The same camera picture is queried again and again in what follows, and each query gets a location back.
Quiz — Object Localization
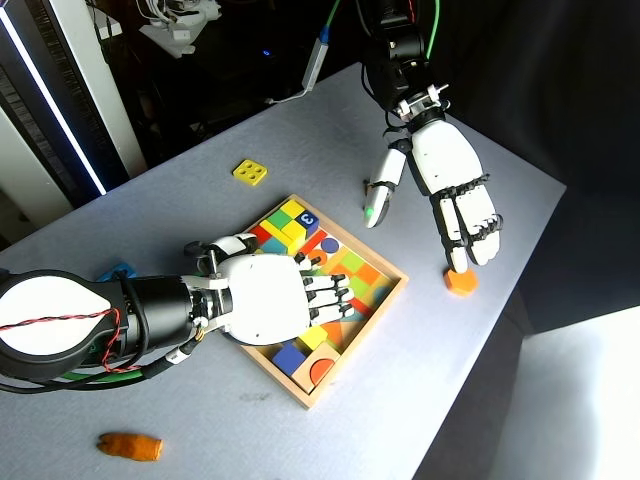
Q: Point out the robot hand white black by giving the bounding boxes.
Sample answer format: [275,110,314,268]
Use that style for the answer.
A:
[363,115,505,274]
[183,233,357,348]

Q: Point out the yellow cube block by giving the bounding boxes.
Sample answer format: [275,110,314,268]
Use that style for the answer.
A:
[298,325,330,353]

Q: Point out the blue cube block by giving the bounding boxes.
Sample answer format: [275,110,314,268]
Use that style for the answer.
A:
[272,343,307,377]

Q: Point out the wooden puzzle tray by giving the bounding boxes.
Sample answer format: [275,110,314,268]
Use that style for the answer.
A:
[233,193,410,411]

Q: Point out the yellow four-hole square block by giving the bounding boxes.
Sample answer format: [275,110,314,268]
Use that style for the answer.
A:
[231,158,269,188]

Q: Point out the orange hexagon block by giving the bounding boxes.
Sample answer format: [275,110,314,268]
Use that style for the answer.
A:
[443,267,480,299]

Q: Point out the bright blue block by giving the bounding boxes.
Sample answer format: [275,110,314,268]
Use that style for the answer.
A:
[94,260,139,284]

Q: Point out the grey adapter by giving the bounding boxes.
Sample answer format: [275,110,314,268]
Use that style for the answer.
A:
[301,29,331,86]

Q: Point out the grey table cloth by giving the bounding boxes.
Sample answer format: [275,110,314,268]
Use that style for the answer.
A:
[0,62,569,480]

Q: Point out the orange toy carrot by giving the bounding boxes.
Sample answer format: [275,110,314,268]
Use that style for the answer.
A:
[96,432,165,463]

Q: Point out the white printed parts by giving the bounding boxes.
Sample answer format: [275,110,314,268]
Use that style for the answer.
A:
[137,0,224,59]

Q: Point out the light strip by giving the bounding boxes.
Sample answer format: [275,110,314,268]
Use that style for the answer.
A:
[0,7,109,197]

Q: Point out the white cable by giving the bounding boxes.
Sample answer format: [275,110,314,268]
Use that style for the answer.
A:
[263,79,312,106]

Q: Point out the green cable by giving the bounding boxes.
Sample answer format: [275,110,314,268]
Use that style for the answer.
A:
[322,0,344,31]

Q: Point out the white frame post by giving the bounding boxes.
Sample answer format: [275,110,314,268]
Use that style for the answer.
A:
[0,107,74,236]
[47,0,149,179]

